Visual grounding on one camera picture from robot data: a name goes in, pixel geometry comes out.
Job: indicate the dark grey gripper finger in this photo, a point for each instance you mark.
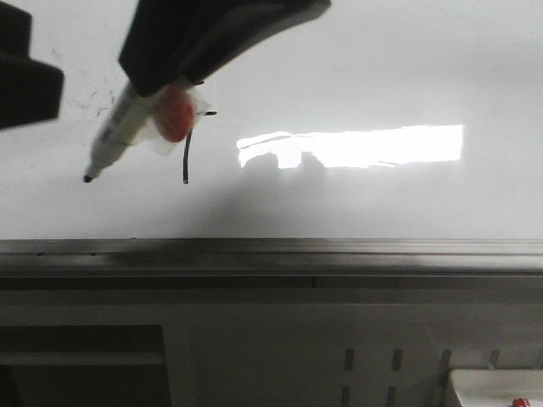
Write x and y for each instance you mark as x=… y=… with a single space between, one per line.
x=168 y=40
x=31 y=90

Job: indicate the red magnet taped to marker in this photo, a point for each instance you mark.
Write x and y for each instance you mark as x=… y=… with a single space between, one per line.
x=175 y=114

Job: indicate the white whiteboard marker pen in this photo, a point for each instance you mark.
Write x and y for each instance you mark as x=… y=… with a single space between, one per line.
x=129 y=114

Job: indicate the white whiteboard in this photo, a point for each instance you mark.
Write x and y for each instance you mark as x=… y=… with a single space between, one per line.
x=381 y=119

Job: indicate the white plastic box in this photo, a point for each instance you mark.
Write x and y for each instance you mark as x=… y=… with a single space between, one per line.
x=478 y=387

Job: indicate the small red object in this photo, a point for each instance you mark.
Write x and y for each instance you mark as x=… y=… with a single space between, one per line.
x=521 y=402

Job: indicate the grey aluminium whiteboard frame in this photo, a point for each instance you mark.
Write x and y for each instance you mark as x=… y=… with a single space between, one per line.
x=267 y=256

